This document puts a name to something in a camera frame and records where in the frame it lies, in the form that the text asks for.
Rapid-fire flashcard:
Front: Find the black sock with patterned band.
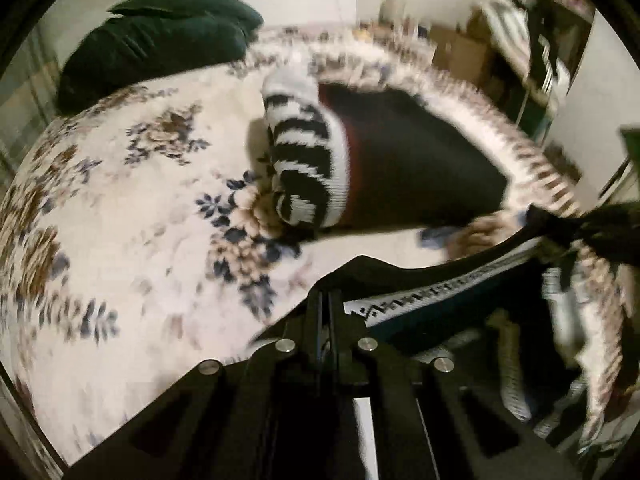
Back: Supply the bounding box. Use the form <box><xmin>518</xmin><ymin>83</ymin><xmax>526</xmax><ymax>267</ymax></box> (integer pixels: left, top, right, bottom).
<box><xmin>306</xmin><ymin>203</ymin><xmax>639</xmax><ymax>356</ymax></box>

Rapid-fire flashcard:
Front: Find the striped clothes pile on shelf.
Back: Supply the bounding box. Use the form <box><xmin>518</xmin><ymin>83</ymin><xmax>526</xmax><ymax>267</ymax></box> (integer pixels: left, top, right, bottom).
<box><xmin>480</xmin><ymin>0</ymin><xmax>570</xmax><ymax>115</ymax></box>

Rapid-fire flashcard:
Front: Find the floral fleece bed blanket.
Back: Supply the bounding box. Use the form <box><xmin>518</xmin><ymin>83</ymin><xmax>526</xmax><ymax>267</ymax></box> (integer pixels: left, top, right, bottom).
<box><xmin>1</xmin><ymin>30</ymin><xmax>639</xmax><ymax>479</ymax></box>

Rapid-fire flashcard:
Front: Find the black sock with striped cuff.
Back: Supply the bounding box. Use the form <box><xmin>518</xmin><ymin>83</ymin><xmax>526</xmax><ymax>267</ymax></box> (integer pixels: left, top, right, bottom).
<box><xmin>262</xmin><ymin>67</ymin><xmax>508</xmax><ymax>230</ymax></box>

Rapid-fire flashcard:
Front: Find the cardboard box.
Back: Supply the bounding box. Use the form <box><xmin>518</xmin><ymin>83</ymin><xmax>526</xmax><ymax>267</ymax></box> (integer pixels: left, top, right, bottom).
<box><xmin>428</xmin><ymin>24</ymin><xmax>494</xmax><ymax>87</ymax></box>

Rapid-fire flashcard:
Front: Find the dark green pillow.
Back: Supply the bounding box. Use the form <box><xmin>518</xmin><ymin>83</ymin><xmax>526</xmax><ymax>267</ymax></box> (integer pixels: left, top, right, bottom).
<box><xmin>56</xmin><ymin>0</ymin><xmax>264</xmax><ymax>115</ymax></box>

